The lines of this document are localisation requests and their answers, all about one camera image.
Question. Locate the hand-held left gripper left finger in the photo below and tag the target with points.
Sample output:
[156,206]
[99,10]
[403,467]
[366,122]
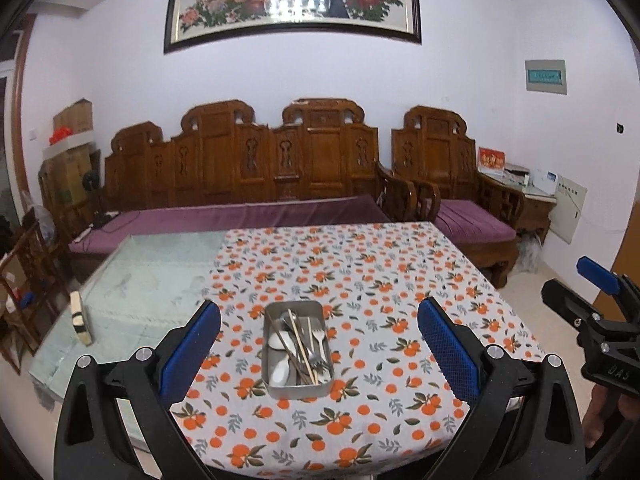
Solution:
[192,350]

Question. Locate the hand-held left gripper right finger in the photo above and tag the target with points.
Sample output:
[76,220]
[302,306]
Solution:
[447,350]

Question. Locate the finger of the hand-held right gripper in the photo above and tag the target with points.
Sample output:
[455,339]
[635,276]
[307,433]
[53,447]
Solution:
[597,272]
[567,296]

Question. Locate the large white ceramic spoon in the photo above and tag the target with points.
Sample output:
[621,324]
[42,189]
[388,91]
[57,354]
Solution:
[277,341]

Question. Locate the white plastic spoon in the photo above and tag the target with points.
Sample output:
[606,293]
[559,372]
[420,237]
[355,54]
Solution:
[281,374]

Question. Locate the dark brown chopstick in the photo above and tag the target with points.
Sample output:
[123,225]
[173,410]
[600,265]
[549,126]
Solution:
[287,352]

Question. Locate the light wooden chopstick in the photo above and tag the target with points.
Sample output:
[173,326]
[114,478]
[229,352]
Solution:
[302,346]

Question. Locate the rectangular metal tray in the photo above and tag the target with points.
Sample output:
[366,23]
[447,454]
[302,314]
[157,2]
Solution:
[300,393]

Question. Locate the metal fork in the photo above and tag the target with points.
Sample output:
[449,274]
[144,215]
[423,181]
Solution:
[314,356]

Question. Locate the person's right hand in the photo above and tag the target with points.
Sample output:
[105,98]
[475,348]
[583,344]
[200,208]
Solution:
[595,420]

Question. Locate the clear plastic bag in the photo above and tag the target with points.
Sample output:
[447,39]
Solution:
[530,254]

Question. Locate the wooden side table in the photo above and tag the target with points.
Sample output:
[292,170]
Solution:
[537,210]

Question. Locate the white box with blue mark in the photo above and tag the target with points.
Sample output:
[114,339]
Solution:
[544,182]

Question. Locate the beige block with black stripe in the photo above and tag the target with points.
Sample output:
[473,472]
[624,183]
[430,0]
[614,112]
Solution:
[81,317]

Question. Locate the purple armchair cushion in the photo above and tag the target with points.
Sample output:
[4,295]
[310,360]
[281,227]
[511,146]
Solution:
[475,220]

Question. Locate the orange fruit print tablecloth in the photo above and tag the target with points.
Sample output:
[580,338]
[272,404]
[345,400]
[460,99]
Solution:
[350,270]

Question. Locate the small white grey box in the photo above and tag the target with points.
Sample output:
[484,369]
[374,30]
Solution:
[517,175]

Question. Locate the long purple sofa cushion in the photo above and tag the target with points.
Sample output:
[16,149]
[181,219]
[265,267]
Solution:
[200,217]

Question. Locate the red printed box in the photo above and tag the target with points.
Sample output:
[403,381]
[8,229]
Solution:
[491,162]

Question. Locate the wooden chair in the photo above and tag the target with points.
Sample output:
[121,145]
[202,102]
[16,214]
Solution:
[30,260]

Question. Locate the carved wooden sofa bench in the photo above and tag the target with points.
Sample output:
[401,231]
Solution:
[220,160]

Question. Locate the small black fan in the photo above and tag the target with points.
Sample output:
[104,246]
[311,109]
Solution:
[91,180]

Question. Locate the grey plastic bag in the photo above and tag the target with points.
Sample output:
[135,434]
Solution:
[40,215]

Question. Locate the large green print cardboard box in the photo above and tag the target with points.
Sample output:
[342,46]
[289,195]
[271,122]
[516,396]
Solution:
[67,177]

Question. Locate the white cardboard box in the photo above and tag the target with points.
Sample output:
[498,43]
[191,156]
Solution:
[70,146]

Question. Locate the orange plastic bag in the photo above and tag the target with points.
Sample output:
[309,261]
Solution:
[61,136]

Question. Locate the brown cardboard box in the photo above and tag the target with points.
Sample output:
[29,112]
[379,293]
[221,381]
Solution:
[74,116]

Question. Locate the wooden framed glass door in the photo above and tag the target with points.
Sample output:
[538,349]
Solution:
[20,135]

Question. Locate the framed peacock flower painting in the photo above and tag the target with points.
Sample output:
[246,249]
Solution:
[225,10]

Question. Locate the beige wall cabinet door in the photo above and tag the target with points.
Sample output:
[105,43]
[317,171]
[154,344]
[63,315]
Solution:
[567,207]

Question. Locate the grey wall breaker box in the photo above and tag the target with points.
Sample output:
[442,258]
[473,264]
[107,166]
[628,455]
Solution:
[546,76]

